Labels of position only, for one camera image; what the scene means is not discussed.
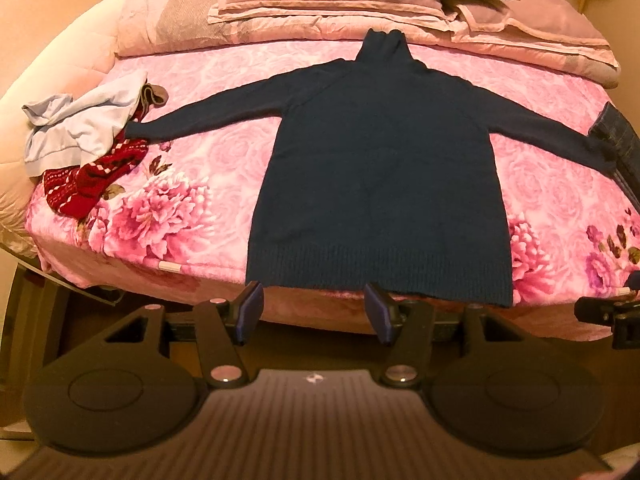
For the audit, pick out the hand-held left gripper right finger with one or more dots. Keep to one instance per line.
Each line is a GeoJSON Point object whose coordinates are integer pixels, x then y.
{"type": "Point", "coordinates": [378, 312]}

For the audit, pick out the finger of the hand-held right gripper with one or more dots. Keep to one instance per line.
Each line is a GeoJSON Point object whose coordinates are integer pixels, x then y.
{"type": "Point", "coordinates": [635, 281]}
{"type": "Point", "coordinates": [607, 310]}

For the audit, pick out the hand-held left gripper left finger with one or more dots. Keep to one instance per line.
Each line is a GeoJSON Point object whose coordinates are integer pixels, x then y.
{"type": "Point", "coordinates": [251, 310]}

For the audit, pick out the navy turtleneck sweater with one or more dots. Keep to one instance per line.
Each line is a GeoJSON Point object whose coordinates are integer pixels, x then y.
{"type": "Point", "coordinates": [380, 160]}

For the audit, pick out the dark blue jeans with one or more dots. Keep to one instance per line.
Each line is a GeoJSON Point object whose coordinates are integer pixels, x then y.
{"type": "Point", "coordinates": [620, 140]}

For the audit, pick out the pink floral blanket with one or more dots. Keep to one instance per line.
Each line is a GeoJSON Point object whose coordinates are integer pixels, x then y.
{"type": "Point", "coordinates": [210, 160]}

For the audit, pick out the red patterned sweater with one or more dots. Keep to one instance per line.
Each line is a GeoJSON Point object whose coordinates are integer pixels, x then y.
{"type": "Point", "coordinates": [85, 185]}

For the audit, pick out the brown grey garment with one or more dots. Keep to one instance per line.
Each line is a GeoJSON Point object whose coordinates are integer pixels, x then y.
{"type": "Point", "coordinates": [152, 95]}

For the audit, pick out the light blue garment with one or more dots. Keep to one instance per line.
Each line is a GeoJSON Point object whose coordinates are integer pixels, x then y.
{"type": "Point", "coordinates": [75, 130]}

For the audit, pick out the mauve pillow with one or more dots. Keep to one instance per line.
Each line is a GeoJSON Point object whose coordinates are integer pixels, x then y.
{"type": "Point", "coordinates": [545, 20]}

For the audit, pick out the pink folded quilt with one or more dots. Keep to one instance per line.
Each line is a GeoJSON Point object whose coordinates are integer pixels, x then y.
{"type": "Point", "coordinates": [150, 25]}

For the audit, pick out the cream padded bed frame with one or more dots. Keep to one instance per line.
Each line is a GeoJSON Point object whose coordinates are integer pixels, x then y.
{"type": "Point", "coordinates": [50, 60]}

